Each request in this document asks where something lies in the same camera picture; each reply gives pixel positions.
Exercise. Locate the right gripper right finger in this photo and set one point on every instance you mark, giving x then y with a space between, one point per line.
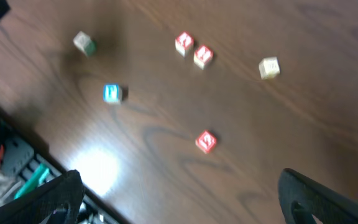
304 200

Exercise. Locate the red letter I block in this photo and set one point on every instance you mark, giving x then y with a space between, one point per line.
203 56

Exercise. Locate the plain cream wooden block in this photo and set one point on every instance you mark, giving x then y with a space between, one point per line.
269 68

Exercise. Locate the red picture wooden block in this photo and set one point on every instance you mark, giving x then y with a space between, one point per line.
206 141

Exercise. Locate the blue letter P block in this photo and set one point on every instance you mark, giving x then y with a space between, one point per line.
112 94

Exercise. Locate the red letter A block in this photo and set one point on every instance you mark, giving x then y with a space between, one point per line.
184 43

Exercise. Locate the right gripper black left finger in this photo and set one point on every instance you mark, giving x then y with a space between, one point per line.
65 191

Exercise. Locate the butterfly wooden block green side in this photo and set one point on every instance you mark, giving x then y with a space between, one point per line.
84 43

